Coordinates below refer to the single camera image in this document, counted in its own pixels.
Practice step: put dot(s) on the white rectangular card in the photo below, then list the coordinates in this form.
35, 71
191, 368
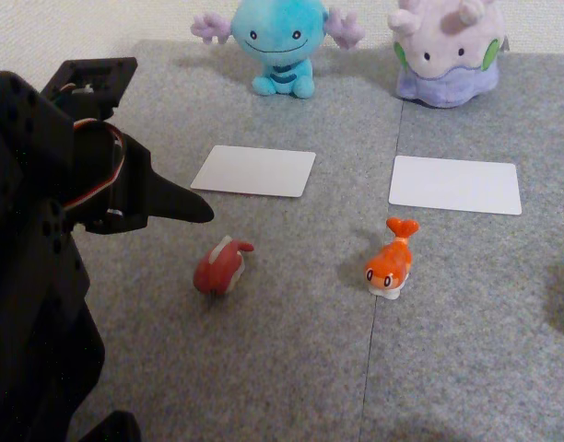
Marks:
254, 171
454, 185

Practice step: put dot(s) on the orange shrimp sushi toy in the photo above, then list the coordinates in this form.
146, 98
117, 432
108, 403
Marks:
390, 267

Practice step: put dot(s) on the purple Goomy plush toy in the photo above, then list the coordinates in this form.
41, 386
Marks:
448, 50

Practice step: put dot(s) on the red tuna sushi toy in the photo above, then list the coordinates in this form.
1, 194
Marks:
217, 271

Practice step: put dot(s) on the gray carpet mat tile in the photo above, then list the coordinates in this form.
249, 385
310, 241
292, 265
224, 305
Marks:
286, 350
471, 350

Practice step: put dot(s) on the blue Wooper plush toy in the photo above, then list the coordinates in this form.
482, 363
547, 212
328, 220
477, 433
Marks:
277, 41

